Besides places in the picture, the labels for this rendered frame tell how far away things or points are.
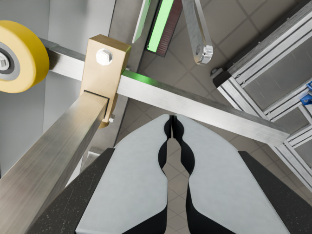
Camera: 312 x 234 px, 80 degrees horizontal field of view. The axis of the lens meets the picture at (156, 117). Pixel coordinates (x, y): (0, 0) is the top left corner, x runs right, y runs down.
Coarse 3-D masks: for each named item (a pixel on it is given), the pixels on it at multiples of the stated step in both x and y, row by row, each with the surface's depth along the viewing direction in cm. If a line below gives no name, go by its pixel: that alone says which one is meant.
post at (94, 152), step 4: (92, 148) 53; (96, 148) 54; (88, 152) 52; (92, 152) 52; (96, 152) 52; (100, 152) 53; (88, 156) 51; (92, 156) 51; (96, 156) 52; (88, 160) 50; (92, 160) 50; (84, 164) 48; (88, 164) 49; (84, 168) 47; (80, 172) 46
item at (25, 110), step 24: (0, 0) 30; (24, 0) 35; (48, 0) 43; (24, 24) 37; (48, 24) 46; (0, 96) 37; (24, 96) 45; (0, 120) 40; (24, 120) 49; (0, 144) 42; (24, 144) 53; (0, 168) 46
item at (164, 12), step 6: (168, 0) 35; (162, 6) 36; (168, 6) 36; (162, 12) 36; (168, 12) 36; (162, 18) 37; (156, 24) 37; (162, 24) 37; (156, 30) 38; (162, 30) 38; (156, 36) 38; (150, 42) 39; (156, 42) 39; (150, 48) 40
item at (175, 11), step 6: (174, 0) 35; (180, 0) 35; (174, 6) 36; (180, 6) 36; (174, 12) 36; (168, 18) 37; (174, 18) 37; (168, 24) 37; (174, 24) 37; (168, 30) 38; (162, 36) 38; (168, 36) 38; (162, 42) 39; (168, 42) 39; (162, 48) 39; (162, 54) 40
